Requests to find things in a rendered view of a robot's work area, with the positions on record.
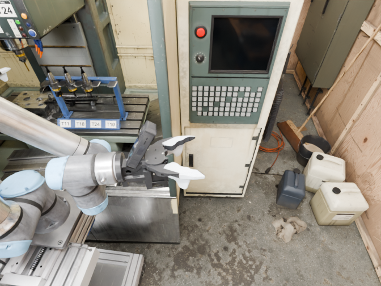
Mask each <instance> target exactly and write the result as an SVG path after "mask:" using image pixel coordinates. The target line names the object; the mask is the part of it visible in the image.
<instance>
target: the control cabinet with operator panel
mask: <svg viewBox="0 0 381 286"><path fill-rule="evenodd" d="M303 2H304V0H176V9H177V39H178V54H179V83H180V112H181V136H195V137H196V138H195V139H194V140H192V141H189V142H186V143H185V144H184V146H183V151H182V157H183V167H188V168H190V169H194V170H198V171H200V172H201V173H203V174H204V175H205V179H197V180H190V182H189V186H188V188H187V189H184V196H190V197H195V196H221V197H231V198H233V199H234V198H236V197H244V194H245V191H246V188H247V185H248V181H249V178H250V175H251V172H252V168H253V165H254V162H255V159H256V156H257V152H258V149H259V146H260V142H261V139H262V136H263V133H264V129H265V126H266V122H267V120H268V116H269V113H270V109H271V107H272V104H273V100H274V97H275V94H276V91H277V87H278V84H279V81H280V78H281V74H282V71H283V67H284V64H285V61H286V57H287V54H288V51H289V48H290V44H291V41H292V39H293V35H294V32H295V28H296V26H297V22H298V19H299V15H300V12H301V9H302V6H303Z"/></svg>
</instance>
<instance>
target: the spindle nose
mask: <svg viewBox="0 0 381 286"><path fill-rule="evenodd" d="M28 45H29V42H28V39H0V48H1V49H2V50H4V51H17V50H20V49H23V48H25V47H27V46H28Z"/></svg>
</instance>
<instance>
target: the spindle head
mask: <svg viewBox="0 0 381 286"><path fill-rule="evenodd" d="M0 1H10V3H11V5H12V7H13V9H14V11H15V13H16V15H17V17H0V27H1V29H2V31H3V32H4V33H0V39H30V36H29V33H28V31H27V29H26V27H25V25H24V23H23V21H22V19H21V17H20V15H19V13H18V11H17V9H16V7H15V4H14V2H13V0H0ZM22 1H23V3H24V5H25V7H26V10H27V12H28V15H29V17H30V18H31V21H32V23H33V25H34V28H35V30H36V32H37V34H38V36H39V38H40V39H42V38H43V37H44V36H46V35H47V34H48V33H50V32H51V31H52V30H54V29H55V28H56V27H58V26H59V25H60V24H61V23H63V22H64V21H65V20H67V19H68V18H70V17H71V16H72V15H74V14H75V13H76V12H77V11H79V10H80V9H81V8H82V7H84V6H85V4H84V0H22ZM7 19H13V20H14V22H15V19H19V20H20V22H21V25H18V24H16V23H15V24H16V26H17V28H18V27H19V26H22V27H23V28H24V31H23V32H24V33H26V34H27V36H28V37H27V38H24V37H23V36H22V33H23V32H22V31H20V30H19V29H18V30H19V32H20V34H21V36H22V37H16V36H15V34H14V32H13V30H12V28H11V26H10V24H9V23H8V21H7Z"/></svg>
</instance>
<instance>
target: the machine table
mask: <svg viewBox="0 0 381 286"><path fill-rule="evenodd" d="M19 94H20V92H14V93H12V94H11V96H9V97H8V98H7V99H6V100H8V101H10V102H12V101H13V100H14V99H15V98H16V97H17V96H18V95H19ZM72 95H73V96H74V94H71V93H63V95H62V98H63V101H64V102H65V104H66V106H67V109H68V111H73V113H72V115H71V116H70V118H72V119H119V118H120V116H121V115H120V111H119V108H118V105H117V100H116V97H115V94H92V96H98V97H99V99H98V101H96V104H95V106H92V105H91V103H90V102H75V104H76V105H74V106H70V105H69V102H66V101H65V100H64V98H65V97H67V96H72ZM112 96H114V100H115V104H114V102H113V100H112V98H113V97H112ZM121 97H122V101H123V104H124V108H125V112H128V113H129V114H128V117H127V119H126V121H120V123H121V128H120V130H109V129H65V130H67V131H69V132H71V133H73V134H75V135H77V136H79V137H81V138H83V139H85V140H87V141H91V140H94V139H99V140H104V141H106V142H125V143H135V141H136V139H137V137H138V135H139V131H140V129H141V127H142V126H143V124H144V123H145V119H146V115H147V111H148V109H149V104H150V98H149V95H140V94H121ZM101 100H102V101H101ZM125 102H126V104H125ZM69 107H70V109H69ZM50 115H52V117H53V118H55V119H51V120H50V119H49V120H48V119H47V121H50V122H51V123H53V124H55V125H57V122H55V121H57V120H56V119H58V118H62V117H63V114H62V113H61V114H60V113H58V112H57V113H54V114H52V112H50ZM50 115H48V116H45V117H44V118H47V117H49V116H50ZM60 116H61V117H60ZM0 140H17V141H19V140H18V139H15V138H13V137H11V136H8V135H6V134H4V133H1V132H0Z"/></svg>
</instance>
